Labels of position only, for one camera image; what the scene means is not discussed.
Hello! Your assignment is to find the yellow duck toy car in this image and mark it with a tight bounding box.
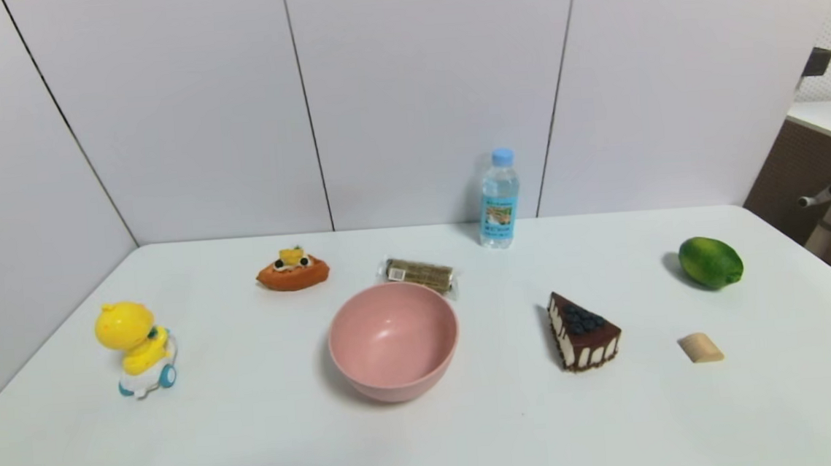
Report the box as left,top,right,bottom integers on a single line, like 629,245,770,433
93,298,182,402

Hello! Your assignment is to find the pink bowl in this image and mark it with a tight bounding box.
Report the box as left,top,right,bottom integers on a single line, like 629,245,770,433
323,278,464,408

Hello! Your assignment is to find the wrapped brown snack roll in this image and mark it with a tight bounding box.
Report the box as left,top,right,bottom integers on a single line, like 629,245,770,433
376,252,460,303

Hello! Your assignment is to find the clear water bottle blue cap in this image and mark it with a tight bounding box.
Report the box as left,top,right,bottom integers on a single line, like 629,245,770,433
474,146,525,251

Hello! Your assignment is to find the orange toy pastry boat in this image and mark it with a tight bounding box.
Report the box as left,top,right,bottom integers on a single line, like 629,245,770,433
254,244,333,295

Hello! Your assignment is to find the chocolate cake slice toy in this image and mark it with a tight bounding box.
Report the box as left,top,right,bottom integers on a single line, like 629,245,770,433
545,287,625,375

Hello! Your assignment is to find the green lime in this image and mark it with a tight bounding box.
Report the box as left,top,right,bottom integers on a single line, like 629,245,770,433
677,233,746,292

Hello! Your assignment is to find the small beige wooden block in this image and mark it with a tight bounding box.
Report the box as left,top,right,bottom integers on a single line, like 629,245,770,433
677,330,726,365

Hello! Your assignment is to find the brown desk side panel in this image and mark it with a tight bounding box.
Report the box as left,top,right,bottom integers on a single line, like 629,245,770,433
737,116,831,251

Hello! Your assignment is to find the grey desk crank handle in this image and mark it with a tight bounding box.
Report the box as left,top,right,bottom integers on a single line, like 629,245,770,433
796,185,831,209

